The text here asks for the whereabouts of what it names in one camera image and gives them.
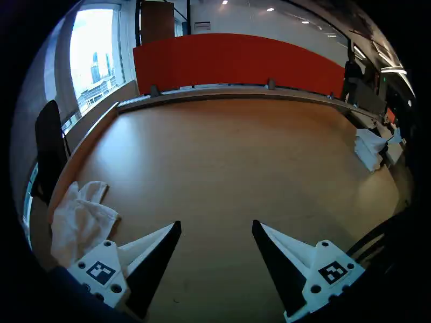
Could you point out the stack of white towels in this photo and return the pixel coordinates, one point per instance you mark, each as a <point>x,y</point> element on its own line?
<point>370,148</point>

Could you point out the black office chair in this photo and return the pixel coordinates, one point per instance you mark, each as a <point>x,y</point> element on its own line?
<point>50,148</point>

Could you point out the red desk screen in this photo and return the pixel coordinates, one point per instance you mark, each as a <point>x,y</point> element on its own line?
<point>235,64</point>

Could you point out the heap of white towels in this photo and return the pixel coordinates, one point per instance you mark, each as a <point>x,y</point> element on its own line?
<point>82,218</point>

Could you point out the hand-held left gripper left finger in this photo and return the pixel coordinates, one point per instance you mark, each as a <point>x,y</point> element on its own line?
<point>134,255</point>

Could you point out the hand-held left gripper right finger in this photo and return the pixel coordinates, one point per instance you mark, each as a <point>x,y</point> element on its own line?
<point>296,255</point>

